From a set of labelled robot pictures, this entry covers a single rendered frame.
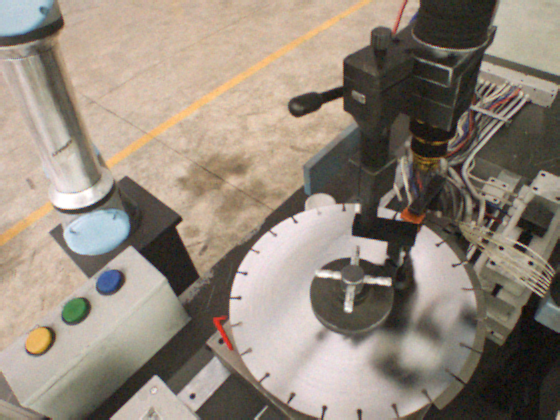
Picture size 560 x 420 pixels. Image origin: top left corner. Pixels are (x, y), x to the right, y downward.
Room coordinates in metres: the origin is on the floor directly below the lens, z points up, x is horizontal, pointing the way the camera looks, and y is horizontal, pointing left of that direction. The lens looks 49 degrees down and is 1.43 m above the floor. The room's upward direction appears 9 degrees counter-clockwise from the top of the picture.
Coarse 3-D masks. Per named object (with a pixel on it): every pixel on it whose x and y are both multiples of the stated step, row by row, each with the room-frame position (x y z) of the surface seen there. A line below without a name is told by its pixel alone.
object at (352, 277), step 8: (360, 248) 0.30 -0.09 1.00; (352, 256) 0.29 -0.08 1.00; (352, 264) 0.28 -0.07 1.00; (320, 272) 0.27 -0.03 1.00; (328, 272) 0.27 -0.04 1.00; (336, 272) 0.27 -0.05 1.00; (344, 272) 0.27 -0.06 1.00; (352, 272) 0.26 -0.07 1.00; (360, 272) 0.26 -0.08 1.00; (344, 280) 0.25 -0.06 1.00; (352, 280) 0.25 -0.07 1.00; (360, 280) 0.25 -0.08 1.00; (368, 280) 0.25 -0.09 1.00; (376, 280) 0.25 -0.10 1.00; (384, 280) 0.25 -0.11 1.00; (344, 288) 0.25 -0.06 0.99; (352, 288) 0.24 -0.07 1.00; (360, 288) 0.25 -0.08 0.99; (352, 296) 0.23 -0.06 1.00; (344, 304) 0.23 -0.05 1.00; (352, 304) 0.22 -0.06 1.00
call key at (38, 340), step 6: (36, 330) 0.30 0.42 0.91; (42, 330) 0.30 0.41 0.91; (48, 330) 0.30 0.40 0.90; (30, 336) 0.29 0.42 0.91; (36, 336) 0.29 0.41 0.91; (42, 336) 0.29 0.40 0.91; (48, 336) 0.29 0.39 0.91; (30, 342) 0.28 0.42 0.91; (36, 342) 0.28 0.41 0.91; (42, 342) 0.28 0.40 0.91; (48, 342) 0.28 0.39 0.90; (30, 348) 0.27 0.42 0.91; (36, 348) 0.27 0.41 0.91; (42, 348) 0.27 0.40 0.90
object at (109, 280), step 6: (108, 270) 0.40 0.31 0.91; (114, 270) 0.39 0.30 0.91; (102, 276) 0.39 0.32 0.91; (108, 276) 0.38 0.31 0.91; (114, 276) 0.38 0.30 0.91; (120, 276) 0.38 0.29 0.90; (102, 282) 0.37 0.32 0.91; (108, 282) 0.37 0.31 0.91; (114, 282) 0.37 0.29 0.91; (102, 288) 0.36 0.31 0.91; (108, 288) 0.36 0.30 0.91; (114, 288) 0.36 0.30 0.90
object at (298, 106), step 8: (336, 88) 0.35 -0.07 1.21; (296, 96) 0.33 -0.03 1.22; (304, 96) 0.33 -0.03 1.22; (312, 96) 0.33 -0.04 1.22; (320, 96) 0.33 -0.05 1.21; (328, 96) 0.34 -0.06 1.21; (336, 96) 0.34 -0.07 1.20; (288, 104) 0.32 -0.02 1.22; (296, 104) 0.32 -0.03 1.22; (304, 104) 0.32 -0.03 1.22; (312, 104) 0.32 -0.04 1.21; (320, 104) 0.33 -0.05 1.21; (296, 112) 0.31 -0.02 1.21; (304, 112) 0.31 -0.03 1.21; (312, 112) 0.32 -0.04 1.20
